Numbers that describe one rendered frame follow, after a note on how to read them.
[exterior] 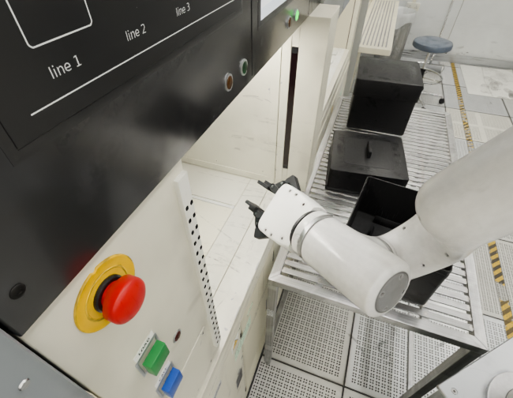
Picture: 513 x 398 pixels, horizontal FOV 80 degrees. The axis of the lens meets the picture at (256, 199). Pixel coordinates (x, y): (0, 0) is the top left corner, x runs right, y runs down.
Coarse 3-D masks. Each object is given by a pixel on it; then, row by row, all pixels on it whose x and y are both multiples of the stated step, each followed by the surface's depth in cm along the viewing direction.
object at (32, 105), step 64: (0, 0) 14; (64, 0) 16; (128, 0) 20; (192, 0) 27; (0, 64) 14; (64, 64) 17; (128, 64) 22; (0, 128) 15; (64, 128) 18; (128, 256) 28
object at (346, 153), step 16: (336, 144) 128; (352, 144) 128; (368, 144) 124; (384, 144) 128; (400, 144) 128; (336, 160) 120; (352, 160) 120; (368, 160) 120; (384, 160) 120; (400, 160) 120; (336, 176) 118; (352, 176) 116; (368, 176) 114; (384, 176) 113; (400, 176) 113; (352, 192) 121
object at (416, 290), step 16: (368, 192) 106; (384, 192) 103; (400, 192) 100; (416, 192) 97; (368, 208) 110; (384, 208) 107; (400, 208) 104; (352, 224) 109; (368, 224) 109; (384, 224) 107; (400, 224) 105; (432, 272) 78; (448, 272) 76; (416, 288) 85; (432, 288) 82
